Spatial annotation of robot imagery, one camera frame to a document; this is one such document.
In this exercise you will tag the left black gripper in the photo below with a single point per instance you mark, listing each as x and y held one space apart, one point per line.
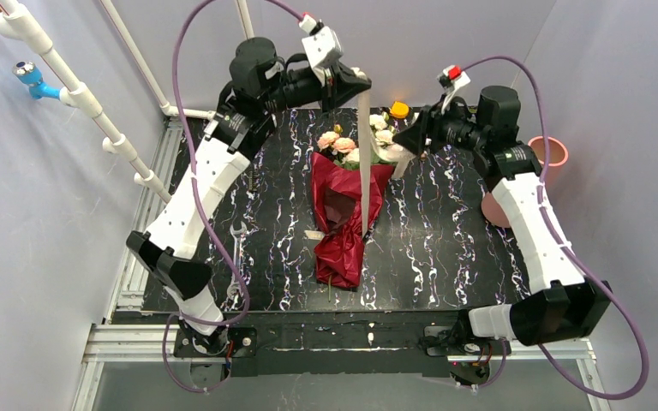
333 86

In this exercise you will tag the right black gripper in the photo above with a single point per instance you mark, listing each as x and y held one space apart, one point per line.
428 127

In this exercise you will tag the cream ribbon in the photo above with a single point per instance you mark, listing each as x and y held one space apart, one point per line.
374 145

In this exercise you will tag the red flower bouquet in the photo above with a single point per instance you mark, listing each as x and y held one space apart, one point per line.
336 190

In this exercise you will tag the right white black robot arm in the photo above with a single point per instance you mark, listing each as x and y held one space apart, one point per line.
562 304

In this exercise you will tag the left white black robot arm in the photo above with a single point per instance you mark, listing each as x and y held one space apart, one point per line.
261 86

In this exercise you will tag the pink cylindrical vase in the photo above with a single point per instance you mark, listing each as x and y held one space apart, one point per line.
558 155

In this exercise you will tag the small orange yellow cap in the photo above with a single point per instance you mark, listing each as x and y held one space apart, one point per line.
399 110

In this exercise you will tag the small dark spring screw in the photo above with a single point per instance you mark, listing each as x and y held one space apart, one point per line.
252 181

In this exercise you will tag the blue pipe fitting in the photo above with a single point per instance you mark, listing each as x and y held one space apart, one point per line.
30 75

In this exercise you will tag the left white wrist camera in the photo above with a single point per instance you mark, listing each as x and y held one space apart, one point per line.
321 45

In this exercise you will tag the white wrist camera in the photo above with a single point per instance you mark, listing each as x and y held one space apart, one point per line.
452 79
321 45

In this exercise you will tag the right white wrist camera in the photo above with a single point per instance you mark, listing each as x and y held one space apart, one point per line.
452 79

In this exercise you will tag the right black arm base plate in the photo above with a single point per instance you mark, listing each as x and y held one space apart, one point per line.
453 340

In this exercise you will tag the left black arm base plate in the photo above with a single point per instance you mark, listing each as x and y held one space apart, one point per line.
225 342

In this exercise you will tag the white pvc pipe frame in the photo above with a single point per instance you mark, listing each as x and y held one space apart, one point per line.
50 154

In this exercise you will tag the aluminium rail frame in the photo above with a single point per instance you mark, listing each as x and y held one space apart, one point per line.
430 252

